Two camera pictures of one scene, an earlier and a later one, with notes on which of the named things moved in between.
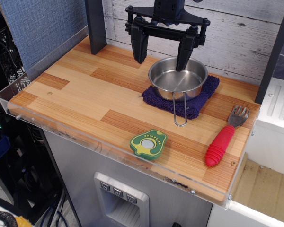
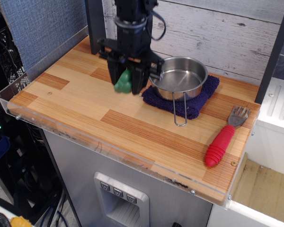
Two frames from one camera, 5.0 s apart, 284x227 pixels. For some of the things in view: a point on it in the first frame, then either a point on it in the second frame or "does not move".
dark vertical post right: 281,36 does not move
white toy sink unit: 262,195 does not move
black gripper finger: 186,46 -> 140,75
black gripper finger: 139,40 -> 117,67
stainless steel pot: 179,87 does not move
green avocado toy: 148,144 -> 124,82
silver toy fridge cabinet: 106,189 does not move
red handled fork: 223,137 does not move
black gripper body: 169,20 -> 133,42
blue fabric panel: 37,25 does not move
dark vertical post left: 96,24 does not move
